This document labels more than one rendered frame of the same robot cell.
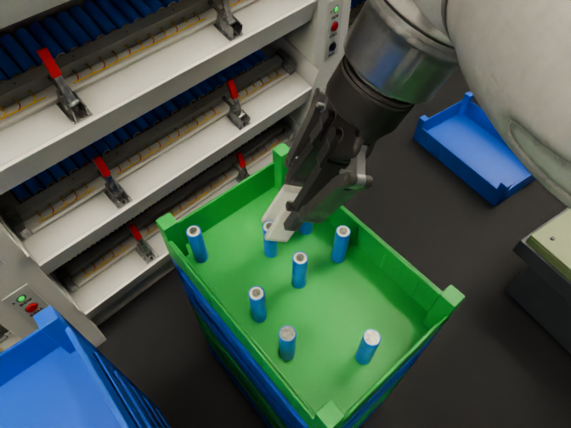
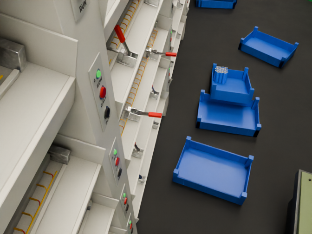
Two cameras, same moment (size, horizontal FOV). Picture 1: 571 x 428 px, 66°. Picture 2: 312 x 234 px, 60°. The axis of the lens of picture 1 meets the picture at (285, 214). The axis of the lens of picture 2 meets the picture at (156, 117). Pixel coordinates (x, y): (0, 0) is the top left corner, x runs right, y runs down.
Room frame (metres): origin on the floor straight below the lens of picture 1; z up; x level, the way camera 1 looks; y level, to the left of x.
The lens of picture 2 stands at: (0.51, 0.00, 1.08)
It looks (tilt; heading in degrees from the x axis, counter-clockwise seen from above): 50 degrees down; 326
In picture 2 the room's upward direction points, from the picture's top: straight up
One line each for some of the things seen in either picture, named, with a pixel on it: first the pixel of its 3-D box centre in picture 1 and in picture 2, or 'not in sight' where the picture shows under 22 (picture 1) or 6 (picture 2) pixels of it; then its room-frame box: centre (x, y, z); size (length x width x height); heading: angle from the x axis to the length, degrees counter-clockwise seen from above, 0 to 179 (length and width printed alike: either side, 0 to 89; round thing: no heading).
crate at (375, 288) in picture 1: (300, 273); not in sight; (0.25, -0.02, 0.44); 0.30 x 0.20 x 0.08; 41
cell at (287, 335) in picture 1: (287, 344); not in sight; (0.16, 0.00, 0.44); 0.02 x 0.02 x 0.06
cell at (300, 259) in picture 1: (299, 270); not in sight; (0.25, -0.02, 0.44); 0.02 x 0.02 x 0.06
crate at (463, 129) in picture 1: (481, 145); (212, 168); (0.85, -0.53, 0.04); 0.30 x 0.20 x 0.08; 34
